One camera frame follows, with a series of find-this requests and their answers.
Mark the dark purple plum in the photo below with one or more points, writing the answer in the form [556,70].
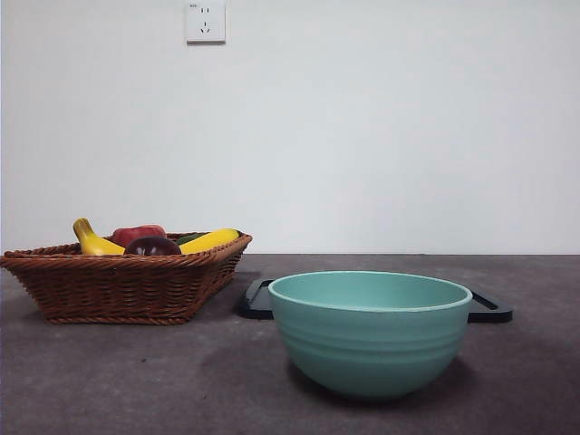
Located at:
[151,247]

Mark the teal ribbed bowl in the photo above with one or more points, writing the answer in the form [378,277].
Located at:
[369,349]

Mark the black rectangular tray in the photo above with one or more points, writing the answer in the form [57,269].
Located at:
[254,303]

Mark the green vegetable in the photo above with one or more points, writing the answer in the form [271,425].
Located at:
[190,238]

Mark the red apple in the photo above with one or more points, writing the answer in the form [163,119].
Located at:
[136,233]

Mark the brown wicker basket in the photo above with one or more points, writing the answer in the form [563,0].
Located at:
[118,290]

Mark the yellow banana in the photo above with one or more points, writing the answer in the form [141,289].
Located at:
[93,240]

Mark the white wall socket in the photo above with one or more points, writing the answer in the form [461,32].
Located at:
[206,22]

